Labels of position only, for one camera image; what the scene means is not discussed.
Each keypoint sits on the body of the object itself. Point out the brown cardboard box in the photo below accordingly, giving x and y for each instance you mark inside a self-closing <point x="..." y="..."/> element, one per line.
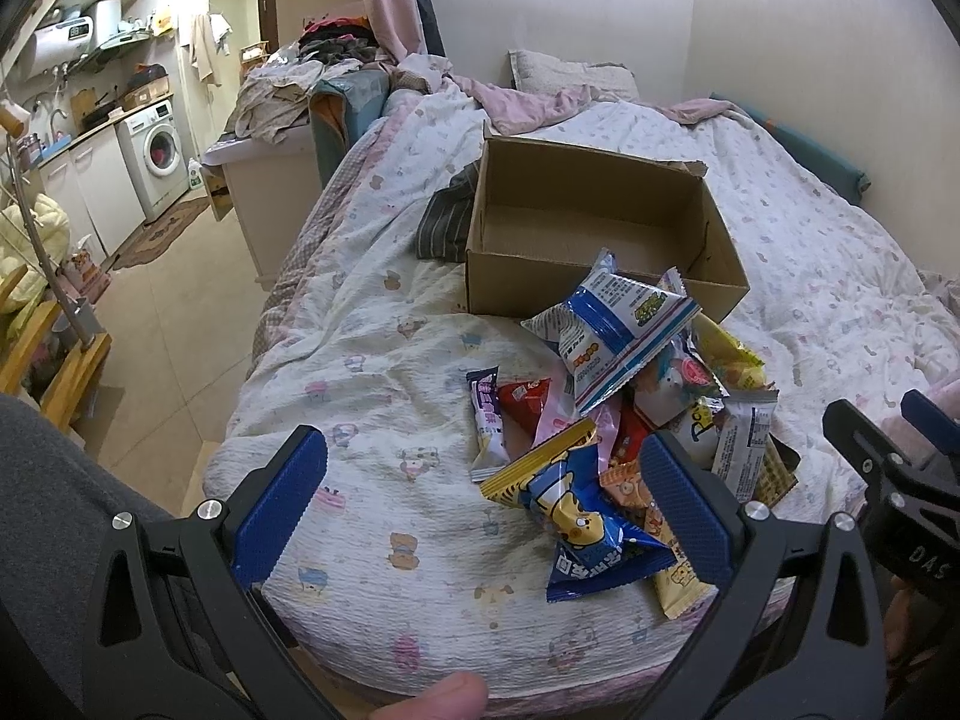
<point x="543" y="211"/>

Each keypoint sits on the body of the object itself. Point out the white water heater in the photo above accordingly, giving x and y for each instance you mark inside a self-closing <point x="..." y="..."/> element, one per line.
<point x="56" y="45"/>

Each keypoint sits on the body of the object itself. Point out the purple white wafer packet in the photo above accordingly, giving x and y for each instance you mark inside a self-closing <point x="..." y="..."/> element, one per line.
<point x="492" y="454"/>

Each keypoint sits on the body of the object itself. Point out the white red cartoon snack bag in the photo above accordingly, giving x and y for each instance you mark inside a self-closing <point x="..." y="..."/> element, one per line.
<point x="672" y="382"/>

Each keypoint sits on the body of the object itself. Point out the pink blanket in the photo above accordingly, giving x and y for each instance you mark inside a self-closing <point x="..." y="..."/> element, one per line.
<point x="510" y="111"/>

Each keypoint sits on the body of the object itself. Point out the beige peanut snack packet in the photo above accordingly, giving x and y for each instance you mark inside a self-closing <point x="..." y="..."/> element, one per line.
<point x="678" y="587"/>

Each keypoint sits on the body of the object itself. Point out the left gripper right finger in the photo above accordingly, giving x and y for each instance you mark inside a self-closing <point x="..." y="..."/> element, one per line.
<point x="795" y="629"/>

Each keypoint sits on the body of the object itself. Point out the pile of clothes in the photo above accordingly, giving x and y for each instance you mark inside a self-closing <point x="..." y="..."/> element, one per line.
<point x="274" y="95"/>

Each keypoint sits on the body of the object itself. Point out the teal bolster cushion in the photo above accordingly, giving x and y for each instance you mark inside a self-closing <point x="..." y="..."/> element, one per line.
<point x="825" y="166"/>

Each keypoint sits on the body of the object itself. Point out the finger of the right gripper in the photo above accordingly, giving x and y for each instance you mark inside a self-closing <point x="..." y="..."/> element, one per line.
<point x="865" y="446"/>
<point x="930" y="429"/>

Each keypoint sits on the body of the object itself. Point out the white bedside cabinet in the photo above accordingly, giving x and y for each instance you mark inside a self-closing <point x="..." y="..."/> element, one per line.
<point x="273" y="189"/>

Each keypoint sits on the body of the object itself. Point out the person's left hand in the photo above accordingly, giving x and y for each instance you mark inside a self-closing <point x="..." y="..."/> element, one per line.
<point x="459" y="696"/>

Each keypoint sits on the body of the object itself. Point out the pink snack packet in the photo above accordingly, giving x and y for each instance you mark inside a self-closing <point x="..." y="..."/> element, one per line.
<point x="559" y="413"/>

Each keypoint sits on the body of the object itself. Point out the silver red snack bar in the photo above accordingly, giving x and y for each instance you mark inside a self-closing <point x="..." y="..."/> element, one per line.
<point x="746" y="425"/>

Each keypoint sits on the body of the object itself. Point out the beige pillow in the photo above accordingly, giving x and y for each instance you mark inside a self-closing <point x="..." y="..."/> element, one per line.
<point x="534" y="72"/>

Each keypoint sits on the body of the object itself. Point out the wooden drying rack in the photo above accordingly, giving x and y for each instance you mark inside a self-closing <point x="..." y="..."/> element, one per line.
<point x="51" y="357"/>

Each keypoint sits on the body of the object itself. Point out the blue white snack bag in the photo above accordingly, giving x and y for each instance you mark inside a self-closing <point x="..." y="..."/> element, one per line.
<point x="609" y="328"/>

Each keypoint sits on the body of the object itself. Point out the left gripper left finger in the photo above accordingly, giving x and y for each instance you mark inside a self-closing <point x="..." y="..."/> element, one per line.
<point x="178" y="626"/>

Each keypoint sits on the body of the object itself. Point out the white washing machine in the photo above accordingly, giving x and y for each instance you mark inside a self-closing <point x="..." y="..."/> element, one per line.
<point x="152" y="150"/>

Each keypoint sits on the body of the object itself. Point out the teal folded cushion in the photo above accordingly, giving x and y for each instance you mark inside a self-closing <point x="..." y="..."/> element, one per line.
<point x="340" y="111"/>

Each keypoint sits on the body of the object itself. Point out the floral white bed quilt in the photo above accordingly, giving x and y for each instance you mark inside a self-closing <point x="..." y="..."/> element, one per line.
<point x="400" y="571"/>

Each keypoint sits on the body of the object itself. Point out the blue yellow cartoon snack bag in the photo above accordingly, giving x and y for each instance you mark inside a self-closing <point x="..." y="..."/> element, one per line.
<point x="597" y="548"/>

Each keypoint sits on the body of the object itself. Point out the dark striped garment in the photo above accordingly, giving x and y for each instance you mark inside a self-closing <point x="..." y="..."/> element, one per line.
<point x="444" y="227"/>

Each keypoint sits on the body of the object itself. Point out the brown floor mat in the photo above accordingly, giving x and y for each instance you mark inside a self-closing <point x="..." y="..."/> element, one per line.
<point x="154" y="239"/>

